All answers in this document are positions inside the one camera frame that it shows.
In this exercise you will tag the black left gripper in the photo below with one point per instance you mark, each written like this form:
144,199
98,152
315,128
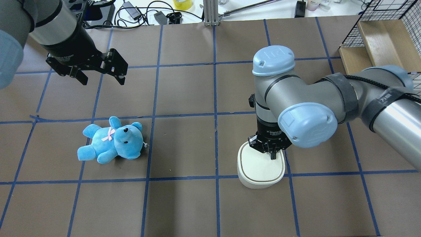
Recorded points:
73,46

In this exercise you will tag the white trash can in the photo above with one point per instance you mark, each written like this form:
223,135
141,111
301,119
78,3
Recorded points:
257,170

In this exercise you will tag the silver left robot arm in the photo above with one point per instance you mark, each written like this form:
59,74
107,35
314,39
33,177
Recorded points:
57,26

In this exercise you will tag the aluminium frame post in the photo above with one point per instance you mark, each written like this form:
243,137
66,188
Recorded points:
210,10

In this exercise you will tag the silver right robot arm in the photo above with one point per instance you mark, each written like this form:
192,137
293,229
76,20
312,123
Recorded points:
291,112

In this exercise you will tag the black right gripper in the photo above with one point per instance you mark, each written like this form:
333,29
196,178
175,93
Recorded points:
267,130

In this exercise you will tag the blue plush teddy bear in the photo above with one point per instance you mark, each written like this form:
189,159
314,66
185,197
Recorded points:
110,142

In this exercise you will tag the wooden shelf wire rack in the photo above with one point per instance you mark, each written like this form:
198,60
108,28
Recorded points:
386,33

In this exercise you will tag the yellow tape roll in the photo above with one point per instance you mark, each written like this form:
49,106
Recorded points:
182,5

